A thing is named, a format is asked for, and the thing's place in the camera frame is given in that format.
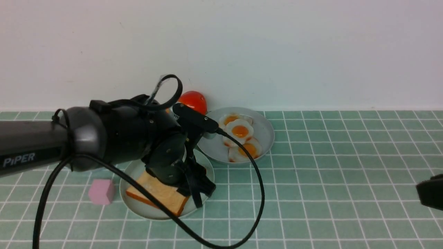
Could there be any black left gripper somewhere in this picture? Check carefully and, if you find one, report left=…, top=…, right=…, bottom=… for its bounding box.
left=142, top=133, right=216, bottom=209

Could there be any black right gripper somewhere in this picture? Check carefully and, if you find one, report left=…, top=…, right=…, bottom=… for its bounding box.
left=416, top=174, right=443, bottom=211

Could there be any fried egg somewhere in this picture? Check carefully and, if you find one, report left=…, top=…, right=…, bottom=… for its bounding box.
left=223, top=118, right=254, bottom=145
left=219, top=113, right=254, bottom=136
left=228, top=137, right=262, bottom=163

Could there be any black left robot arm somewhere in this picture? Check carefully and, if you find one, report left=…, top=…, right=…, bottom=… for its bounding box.
left=0, top=100, right=216, bottom=208

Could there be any green centre plate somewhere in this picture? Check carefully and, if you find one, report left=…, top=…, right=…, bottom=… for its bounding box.
left=119, top=149, right=215, bottom=222

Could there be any red tomato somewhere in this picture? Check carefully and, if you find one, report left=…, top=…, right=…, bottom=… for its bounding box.
left=164, top=91, right=207, bottom=117

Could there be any grey egg plate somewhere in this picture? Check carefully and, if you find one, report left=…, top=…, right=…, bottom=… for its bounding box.
left=198, top=107, right=275, bottom=164

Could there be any pink cube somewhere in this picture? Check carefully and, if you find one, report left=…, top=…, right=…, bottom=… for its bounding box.
left=88, top=179, right=115, bottom=205

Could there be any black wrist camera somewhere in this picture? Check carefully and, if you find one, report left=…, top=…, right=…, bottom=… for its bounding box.
left=171, top=103, right=219, bottom=141

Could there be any black camera cable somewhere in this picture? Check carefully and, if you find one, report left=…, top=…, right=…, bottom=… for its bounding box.
left=32, top=74, right=265, bottom=249

